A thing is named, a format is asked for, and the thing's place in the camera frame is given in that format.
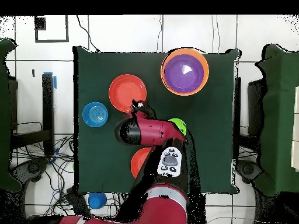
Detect red plastic bowl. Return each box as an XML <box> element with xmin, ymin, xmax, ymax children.
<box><xmin>130</xmin><ymin>147</ymin><xmax>153</xmax><ymax>179</ymax></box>
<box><xmin>108</xmin><ymin>73</ymin><xmax>147</xmax><ymax>113</ymax></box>

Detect large orange plastic bowl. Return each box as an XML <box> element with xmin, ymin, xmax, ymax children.
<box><xmin>160</xmin><ymin>47</ymin><xmax>210</xmax><ymax>96</ymax></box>

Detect purple plastic bowl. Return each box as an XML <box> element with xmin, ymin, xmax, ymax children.
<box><xmin>164</xmin><ymin>54</ymin><xmax>205</xmax><ymax>93</ymax></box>

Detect green plastic bowl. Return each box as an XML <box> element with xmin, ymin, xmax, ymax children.
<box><xmin>168</xmin><ymin>118</ymin><xmax>187</xmax><ymax>137</ymax></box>

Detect dark green tablecloth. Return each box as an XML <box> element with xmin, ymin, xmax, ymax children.
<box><xmin>72</xmin><ymin>45</ymin><xmax>241</xmax><ymax>195</ymax></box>

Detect small blue plastic bowl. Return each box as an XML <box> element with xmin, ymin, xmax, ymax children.
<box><xmin>82</xmin><ymin>101</ymin><xmax>109</xmax><ymax>128</ymax></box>

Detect blue plastic cup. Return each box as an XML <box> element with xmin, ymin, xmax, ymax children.
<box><xmin>88</xmin><ymin>192</ymin><xmax>107</xmax><ymax>210</ymax></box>

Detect black metal stand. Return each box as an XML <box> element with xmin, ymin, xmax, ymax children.
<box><xmin>10</xmin><ymin>72</ymin><xmax>57</xmax><ymax>157</ymax></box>

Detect black power adapter box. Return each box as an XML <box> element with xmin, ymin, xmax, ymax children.
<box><xmin>66</xmin><ymin>187</ymin><xmax>91</xmax><ymax>218</ymax></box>

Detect black office chair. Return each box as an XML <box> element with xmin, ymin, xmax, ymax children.
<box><xmin>235</xmin><ymin>159</ymin><xmax>262</xmax><ymax>184</ymax></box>
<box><xmin>11</xmin><ymin>157</ymin><xmax>50</xmax><ymax>185</ymax></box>

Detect green covered side table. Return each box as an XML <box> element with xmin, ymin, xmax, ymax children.
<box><xmin>255</xmin><ymin>44</ymin><xmax>299</xmax><ymax>197</ymax></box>
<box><xmin>0</xmin><ymin>38</ymin><xmax>23</xmax><ymax>193</ymax></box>

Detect white boxes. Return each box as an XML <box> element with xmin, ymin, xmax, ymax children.
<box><xmin>290</xmin><ymin>86</ymin><xmax>299</xmax><ymax>172</ymax></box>

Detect cable tangle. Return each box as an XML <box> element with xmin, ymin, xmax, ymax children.
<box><xmin>11</xmin><ymin>135</ymin><xmax>127</xmax><ymax>222</ymax></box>

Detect black floor cable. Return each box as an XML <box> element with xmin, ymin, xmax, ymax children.
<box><xmin>76</xmin><ymin>15</ymin><xmax>102</xmax><ymax>53</ymax></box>

